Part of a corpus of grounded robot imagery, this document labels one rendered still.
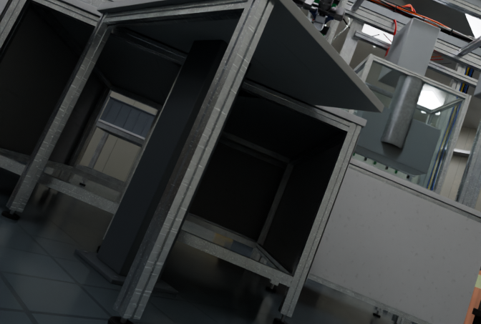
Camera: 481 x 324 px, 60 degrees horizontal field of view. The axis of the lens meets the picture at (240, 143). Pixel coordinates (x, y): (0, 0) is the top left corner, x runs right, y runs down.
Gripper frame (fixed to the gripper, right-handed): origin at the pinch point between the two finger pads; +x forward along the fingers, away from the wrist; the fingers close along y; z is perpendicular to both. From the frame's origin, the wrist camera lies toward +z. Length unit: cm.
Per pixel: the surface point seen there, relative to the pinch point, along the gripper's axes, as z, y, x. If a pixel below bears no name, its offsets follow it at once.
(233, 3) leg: -68, 14, -63
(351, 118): -46, -28, 0
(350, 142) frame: -54, -32, 5
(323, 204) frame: -80, -31, 11
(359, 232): -58, -61, 86
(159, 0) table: -62, 42, -46
